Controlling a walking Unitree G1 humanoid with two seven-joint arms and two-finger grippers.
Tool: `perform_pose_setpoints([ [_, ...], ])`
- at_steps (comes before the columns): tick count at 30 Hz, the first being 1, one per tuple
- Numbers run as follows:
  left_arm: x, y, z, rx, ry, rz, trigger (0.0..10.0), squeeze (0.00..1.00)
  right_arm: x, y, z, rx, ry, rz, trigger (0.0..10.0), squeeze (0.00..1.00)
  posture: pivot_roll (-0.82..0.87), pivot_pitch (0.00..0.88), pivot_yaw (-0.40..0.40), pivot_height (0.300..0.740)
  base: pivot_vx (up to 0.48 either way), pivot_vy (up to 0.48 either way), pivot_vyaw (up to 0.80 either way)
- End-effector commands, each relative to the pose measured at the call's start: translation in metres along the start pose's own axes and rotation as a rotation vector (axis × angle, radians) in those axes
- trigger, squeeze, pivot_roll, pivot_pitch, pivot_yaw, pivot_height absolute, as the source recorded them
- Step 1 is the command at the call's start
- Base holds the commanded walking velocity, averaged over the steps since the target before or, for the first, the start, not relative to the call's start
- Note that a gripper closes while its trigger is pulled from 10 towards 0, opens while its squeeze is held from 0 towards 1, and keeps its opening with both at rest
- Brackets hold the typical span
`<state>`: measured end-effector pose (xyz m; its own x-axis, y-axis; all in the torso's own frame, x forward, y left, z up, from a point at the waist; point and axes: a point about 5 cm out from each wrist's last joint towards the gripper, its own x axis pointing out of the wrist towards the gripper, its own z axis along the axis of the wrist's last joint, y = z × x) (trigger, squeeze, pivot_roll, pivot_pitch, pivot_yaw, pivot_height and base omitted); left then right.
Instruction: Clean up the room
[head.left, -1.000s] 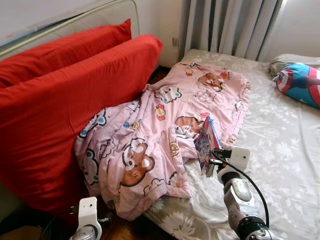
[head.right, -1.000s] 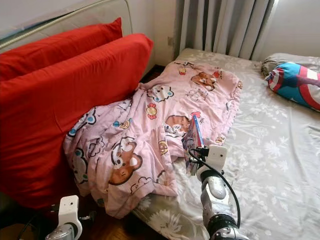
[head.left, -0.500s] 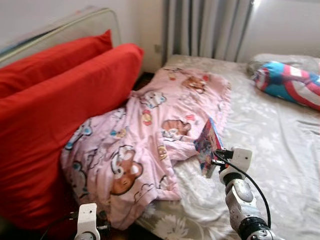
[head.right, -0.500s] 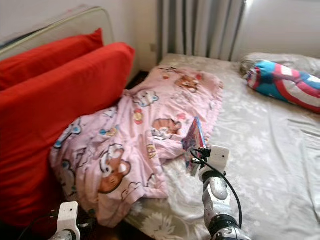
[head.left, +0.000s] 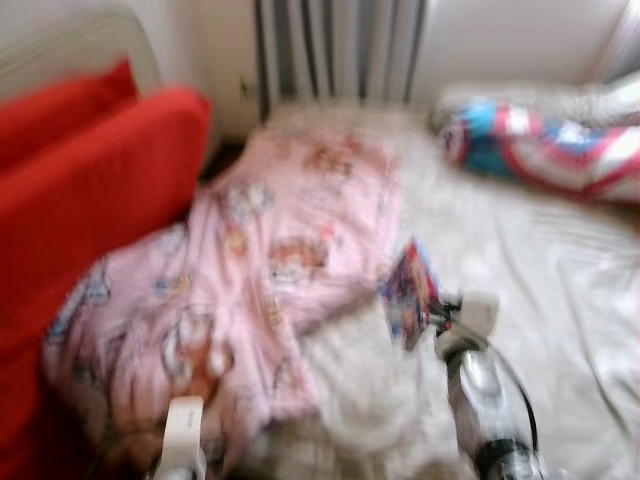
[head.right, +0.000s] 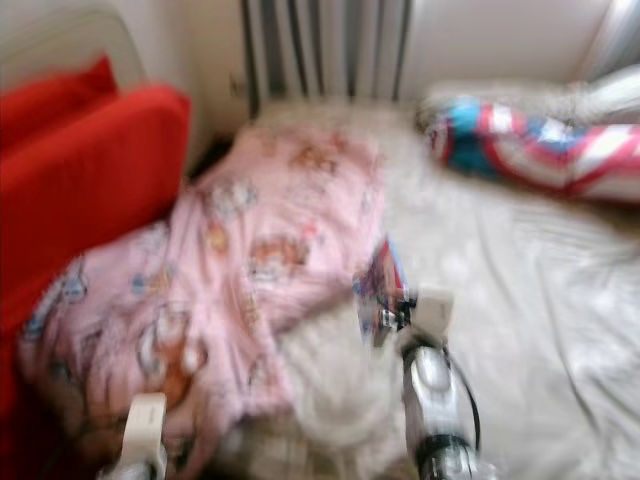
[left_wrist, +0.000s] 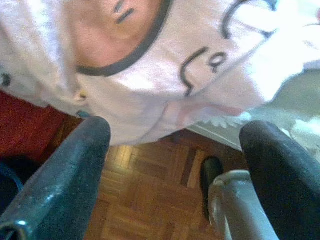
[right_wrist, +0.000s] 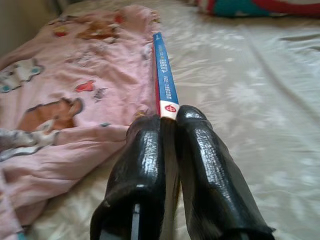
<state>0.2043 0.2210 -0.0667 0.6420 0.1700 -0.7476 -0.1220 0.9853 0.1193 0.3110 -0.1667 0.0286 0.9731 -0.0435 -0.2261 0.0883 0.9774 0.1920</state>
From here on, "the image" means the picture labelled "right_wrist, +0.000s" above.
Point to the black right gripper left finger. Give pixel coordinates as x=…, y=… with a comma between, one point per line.
x=140, y=175

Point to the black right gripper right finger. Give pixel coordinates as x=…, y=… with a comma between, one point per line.
x=207, y=187

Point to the pink cartoon bear blanket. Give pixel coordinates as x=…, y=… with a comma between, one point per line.
x=75, y=125

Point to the colourful children's book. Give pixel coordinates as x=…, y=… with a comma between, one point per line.
x=166, y=75

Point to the grey floral bed sheet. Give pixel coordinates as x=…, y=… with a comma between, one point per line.
x=250, y=112

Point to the red white blue bolster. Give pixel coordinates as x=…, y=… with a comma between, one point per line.
x=237, y=7

